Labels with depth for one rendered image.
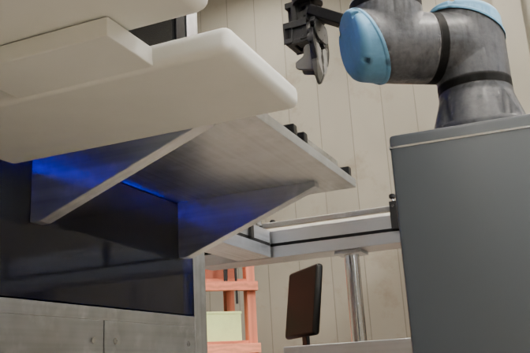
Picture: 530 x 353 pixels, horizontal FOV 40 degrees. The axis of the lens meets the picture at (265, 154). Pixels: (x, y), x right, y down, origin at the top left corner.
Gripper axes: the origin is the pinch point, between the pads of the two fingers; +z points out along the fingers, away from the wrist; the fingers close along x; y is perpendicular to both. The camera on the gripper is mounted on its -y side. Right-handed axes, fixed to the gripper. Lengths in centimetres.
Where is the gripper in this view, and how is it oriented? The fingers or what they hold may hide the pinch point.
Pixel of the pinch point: (322, 77)
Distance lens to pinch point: 165.4
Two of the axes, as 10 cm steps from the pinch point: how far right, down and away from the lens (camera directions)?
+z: 0.6, 9.6, -2.9
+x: -4.6, -2.3, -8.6
